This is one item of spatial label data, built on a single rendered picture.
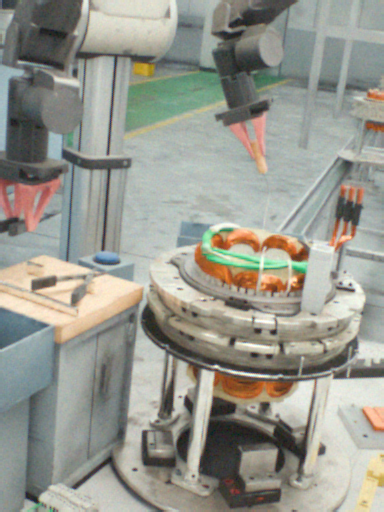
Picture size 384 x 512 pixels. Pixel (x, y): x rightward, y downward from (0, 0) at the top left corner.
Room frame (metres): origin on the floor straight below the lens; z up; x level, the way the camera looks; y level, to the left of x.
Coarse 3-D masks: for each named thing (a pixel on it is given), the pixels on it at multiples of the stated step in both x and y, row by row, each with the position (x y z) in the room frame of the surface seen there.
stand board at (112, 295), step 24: (24, 264) 1.09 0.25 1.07; (48, 264) 1.10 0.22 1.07; (72, 264) 1.12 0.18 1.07; (48, 288) 1.01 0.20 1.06; (72, 288) 1.02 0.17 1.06; (96, 288) 1.03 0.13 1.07; (120, 288) 1.04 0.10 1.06; (24, 312) 0.91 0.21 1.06; (48, 312) 0.92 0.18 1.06; (96, 312) 0.95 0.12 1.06; (72, 336) 0.90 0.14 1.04
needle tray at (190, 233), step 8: (184, 224) 1.43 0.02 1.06; (192, 224) 1.44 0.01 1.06; (200, 224) 1.44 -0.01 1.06; (208, 224) 1.44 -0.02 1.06; (216, 224) 1.44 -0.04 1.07; (184, 232) 1.44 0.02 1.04; (192, 232) 1.44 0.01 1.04; (200, 232) 1.44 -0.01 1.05; (272, 232) 1.44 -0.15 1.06; (280, 232) 1.44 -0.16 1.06; (176, 240) 1.33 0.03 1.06; (184, 240) 1.33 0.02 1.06; (192, 240) 1.33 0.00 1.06; (200, 240) 1.33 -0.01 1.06; (304, 240) 1.41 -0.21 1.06
